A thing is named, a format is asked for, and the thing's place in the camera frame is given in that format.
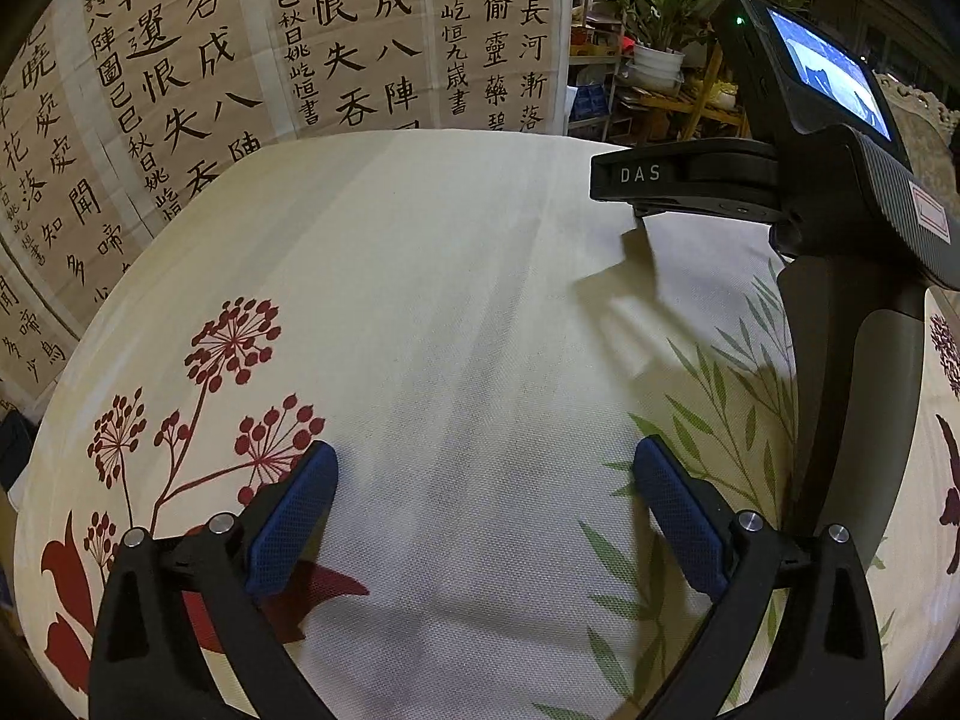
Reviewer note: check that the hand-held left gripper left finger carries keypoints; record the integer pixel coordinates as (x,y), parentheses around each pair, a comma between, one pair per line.
(292,525)

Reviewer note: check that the wooden plant stand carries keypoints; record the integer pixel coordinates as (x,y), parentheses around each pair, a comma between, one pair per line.
(697,116)

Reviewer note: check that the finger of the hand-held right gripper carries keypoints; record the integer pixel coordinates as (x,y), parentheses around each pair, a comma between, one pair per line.
(712,208)

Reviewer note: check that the calligraphy wall hanging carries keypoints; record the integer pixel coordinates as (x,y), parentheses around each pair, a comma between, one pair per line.
(225,52)

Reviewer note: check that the floral printed tablecloth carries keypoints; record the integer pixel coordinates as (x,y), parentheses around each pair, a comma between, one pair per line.
(450,315)

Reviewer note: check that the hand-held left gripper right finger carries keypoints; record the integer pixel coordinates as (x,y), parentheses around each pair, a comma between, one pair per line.
(679,517)

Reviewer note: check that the yellow flower pot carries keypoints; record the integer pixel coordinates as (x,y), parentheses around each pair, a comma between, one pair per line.
(724,97)

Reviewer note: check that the white metal shelf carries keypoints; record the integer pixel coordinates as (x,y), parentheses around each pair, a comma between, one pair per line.
(592,52)

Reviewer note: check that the potted plant in white pot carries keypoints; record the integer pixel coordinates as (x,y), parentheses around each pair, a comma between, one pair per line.
(660,64)

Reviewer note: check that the blue plastic crate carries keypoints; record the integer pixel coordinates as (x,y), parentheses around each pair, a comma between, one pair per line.
(589,99)

